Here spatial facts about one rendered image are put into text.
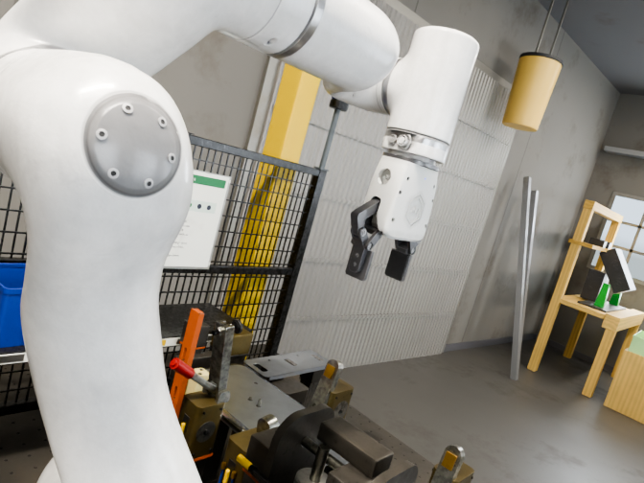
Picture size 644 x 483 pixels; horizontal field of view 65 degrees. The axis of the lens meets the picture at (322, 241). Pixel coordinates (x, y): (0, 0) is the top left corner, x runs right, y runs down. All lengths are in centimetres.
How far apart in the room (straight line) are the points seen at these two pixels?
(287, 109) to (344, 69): 132
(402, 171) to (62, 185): 43
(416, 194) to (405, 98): 12
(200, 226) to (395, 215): 105
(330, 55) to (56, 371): 35
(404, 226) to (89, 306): 41
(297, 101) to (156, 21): 143
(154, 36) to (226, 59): 255
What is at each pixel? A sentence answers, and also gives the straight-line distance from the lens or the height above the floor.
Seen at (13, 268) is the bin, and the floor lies 115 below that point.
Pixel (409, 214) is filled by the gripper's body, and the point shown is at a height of 153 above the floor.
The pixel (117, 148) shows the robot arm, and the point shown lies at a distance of 30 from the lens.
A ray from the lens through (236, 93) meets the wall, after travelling 300.
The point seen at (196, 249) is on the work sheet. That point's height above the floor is 121.
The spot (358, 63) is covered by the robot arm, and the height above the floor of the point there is 167.
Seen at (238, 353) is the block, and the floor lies 101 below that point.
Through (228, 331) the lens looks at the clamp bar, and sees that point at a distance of 103.
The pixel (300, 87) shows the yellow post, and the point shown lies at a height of 180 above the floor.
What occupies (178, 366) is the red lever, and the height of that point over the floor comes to 114.
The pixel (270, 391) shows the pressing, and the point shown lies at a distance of 131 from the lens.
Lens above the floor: 156
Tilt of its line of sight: 8 degrees down
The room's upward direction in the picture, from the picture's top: 16 degrees clockwise
